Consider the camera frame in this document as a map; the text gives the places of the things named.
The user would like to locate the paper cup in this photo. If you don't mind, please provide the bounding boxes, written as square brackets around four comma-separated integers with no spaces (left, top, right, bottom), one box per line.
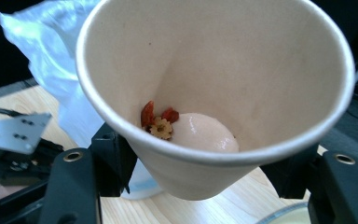
[75,0,356,202]

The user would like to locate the clear plastic trash bag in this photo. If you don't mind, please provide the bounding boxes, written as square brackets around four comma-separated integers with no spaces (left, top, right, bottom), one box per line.
[0,0,106,148]

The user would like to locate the cream container with strainer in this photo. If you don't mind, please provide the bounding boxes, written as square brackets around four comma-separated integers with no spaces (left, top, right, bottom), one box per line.
[255,201,312,224]

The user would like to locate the tea dregs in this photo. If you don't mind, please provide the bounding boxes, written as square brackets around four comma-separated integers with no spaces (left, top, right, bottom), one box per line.
[140,100,180,141]

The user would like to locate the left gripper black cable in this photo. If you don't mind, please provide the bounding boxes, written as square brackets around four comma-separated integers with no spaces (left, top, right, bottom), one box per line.
[0,106,24,119]

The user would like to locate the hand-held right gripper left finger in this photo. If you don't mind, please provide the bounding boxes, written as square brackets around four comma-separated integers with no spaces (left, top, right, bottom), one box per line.
[37,122,139,224]

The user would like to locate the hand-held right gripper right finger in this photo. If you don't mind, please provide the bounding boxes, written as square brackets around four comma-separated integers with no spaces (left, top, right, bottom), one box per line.
[259,143,358,224]

